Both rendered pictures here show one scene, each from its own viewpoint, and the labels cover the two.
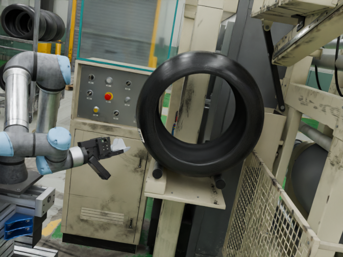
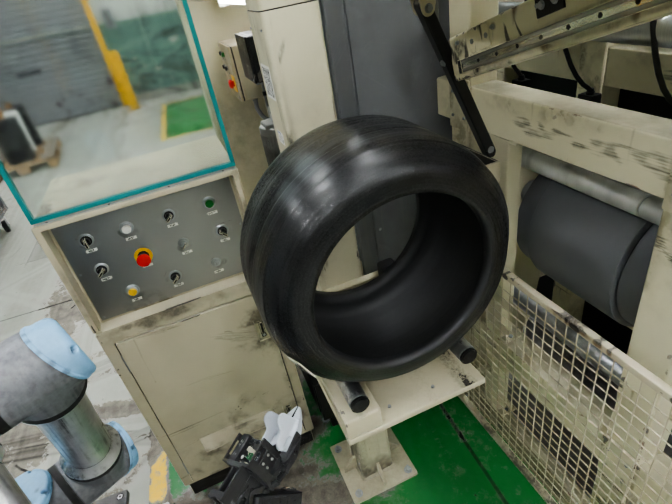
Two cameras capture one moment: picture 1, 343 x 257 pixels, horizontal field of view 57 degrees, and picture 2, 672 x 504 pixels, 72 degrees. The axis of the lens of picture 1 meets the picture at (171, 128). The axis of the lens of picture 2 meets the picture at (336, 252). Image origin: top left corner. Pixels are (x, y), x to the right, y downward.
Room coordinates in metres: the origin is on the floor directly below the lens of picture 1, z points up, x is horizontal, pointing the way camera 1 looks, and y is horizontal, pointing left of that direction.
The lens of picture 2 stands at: (0.63, 0.19, 1.72)
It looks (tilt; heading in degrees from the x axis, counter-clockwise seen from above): 32 degrees down; 345
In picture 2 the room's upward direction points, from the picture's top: 11 degrees counter-clockwise
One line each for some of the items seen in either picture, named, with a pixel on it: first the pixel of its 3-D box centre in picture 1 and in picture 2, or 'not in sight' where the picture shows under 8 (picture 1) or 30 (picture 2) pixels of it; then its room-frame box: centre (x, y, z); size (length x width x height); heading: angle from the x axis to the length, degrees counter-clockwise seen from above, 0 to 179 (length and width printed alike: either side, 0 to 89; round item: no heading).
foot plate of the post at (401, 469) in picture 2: not in sight; (371, 458); (1.71, -0.09, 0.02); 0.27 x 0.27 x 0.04; 1
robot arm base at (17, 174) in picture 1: (10, 167); not in sight; (1.37, 0.72, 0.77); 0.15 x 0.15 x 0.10
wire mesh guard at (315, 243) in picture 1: (252, 248); (543, 409); (1.23, -0.44, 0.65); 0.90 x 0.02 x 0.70; 1
